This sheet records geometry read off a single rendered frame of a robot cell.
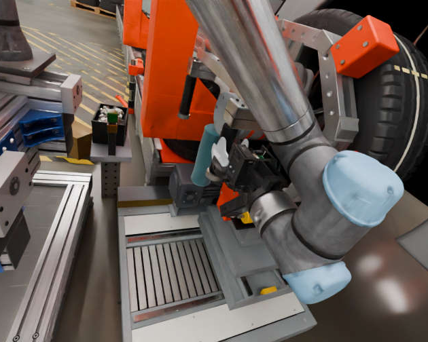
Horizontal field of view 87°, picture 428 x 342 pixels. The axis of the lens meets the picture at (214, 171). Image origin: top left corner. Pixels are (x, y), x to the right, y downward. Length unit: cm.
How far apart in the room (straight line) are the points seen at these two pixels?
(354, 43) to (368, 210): 41
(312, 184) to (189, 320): 90
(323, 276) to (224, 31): 29
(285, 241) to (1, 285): 93
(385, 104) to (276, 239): 41
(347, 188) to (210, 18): 22
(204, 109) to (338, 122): 72
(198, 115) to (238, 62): 87
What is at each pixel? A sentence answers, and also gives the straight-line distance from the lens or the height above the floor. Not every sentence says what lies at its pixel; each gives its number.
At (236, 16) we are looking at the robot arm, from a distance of 27.
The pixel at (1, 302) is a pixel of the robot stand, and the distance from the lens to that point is 104.
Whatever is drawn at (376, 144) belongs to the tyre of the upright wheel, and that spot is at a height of 95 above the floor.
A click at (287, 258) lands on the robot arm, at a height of 86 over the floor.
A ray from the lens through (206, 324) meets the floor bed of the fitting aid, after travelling 111.
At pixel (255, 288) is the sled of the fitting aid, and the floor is 15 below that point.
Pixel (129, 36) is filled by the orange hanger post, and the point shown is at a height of 61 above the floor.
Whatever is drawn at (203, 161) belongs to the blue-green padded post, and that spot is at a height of 61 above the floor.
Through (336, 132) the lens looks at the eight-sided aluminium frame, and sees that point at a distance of 57.
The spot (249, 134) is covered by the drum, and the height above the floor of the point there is 82.
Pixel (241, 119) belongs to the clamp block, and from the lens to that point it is 49.
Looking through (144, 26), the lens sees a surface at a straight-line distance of 296.
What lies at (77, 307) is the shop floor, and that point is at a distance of 120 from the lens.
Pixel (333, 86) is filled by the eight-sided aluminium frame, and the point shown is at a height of 103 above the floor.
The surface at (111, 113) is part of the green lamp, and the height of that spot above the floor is 66.
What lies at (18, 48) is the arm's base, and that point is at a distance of 93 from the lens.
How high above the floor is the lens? 109
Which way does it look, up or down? 34 degrees down
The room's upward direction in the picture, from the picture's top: 19 degrees clockwise
